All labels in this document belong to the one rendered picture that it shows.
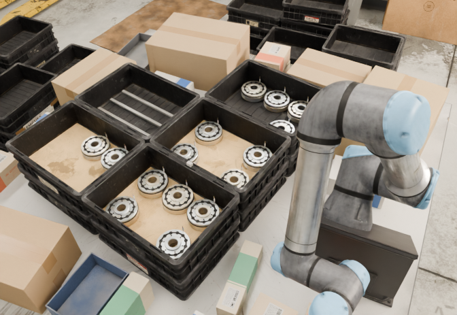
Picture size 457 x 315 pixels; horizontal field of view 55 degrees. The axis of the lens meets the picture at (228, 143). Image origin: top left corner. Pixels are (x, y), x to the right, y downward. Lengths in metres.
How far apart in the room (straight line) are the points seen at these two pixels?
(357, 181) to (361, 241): 0.17
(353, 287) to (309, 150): 0.31
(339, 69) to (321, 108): 1.07
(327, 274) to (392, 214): 0.67
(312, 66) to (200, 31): 0.55
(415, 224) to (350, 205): 0.42
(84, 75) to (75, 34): 2.10
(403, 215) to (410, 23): 2.53
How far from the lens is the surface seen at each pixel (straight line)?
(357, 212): 1.29
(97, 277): 1.52
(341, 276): 1.03
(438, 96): 1.86
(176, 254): 1.32
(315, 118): 0.91
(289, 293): 1.43
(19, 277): 1.42
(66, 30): 4.20
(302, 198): 0.98
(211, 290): 1.44
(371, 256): 1.28
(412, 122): 0.86
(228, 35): 2.08
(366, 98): 0.87
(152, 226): 1.42
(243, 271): 1.39
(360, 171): 1.28
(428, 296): 2.36
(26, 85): 2.74
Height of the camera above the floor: 1.98
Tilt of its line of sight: 45 degrees down
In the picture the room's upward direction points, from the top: 2 degrees counter-clockwise
